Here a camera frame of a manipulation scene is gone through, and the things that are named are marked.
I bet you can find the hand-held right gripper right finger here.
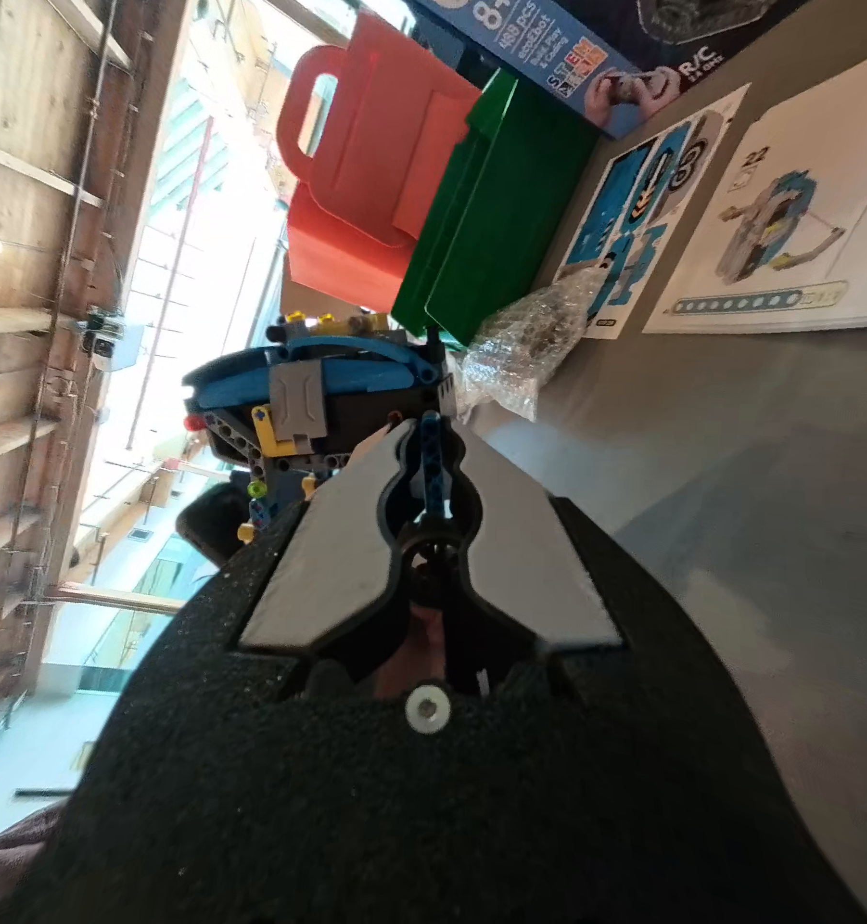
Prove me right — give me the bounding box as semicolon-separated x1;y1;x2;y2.
448;424;624;684

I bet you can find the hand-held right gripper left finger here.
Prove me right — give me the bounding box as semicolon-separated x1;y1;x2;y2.
237;419;416;683

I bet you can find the blue beam wheel assembly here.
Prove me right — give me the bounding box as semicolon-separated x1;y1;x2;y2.
396;409;471;611

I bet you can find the blue toy robot model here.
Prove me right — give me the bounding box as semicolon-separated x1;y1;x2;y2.
181;309;458;546

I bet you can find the grey desk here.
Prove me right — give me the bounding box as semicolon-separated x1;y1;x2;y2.
470;43;867;924

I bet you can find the small bubble wrap piece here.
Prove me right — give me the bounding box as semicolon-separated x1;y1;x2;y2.
459;270;608;423

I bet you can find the green plastic bin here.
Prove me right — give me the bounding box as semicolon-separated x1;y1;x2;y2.
390;68;600;349

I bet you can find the blue sticker sheet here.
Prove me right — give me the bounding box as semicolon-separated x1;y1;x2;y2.
555;83;753;340

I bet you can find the red plastic bin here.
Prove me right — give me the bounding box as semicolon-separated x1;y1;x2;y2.
276;11;486;310

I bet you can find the instruction booklet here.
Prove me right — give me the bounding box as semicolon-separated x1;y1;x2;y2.
641;43;867;336

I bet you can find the robot kit box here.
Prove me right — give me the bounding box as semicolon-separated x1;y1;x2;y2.
410;0;813;141

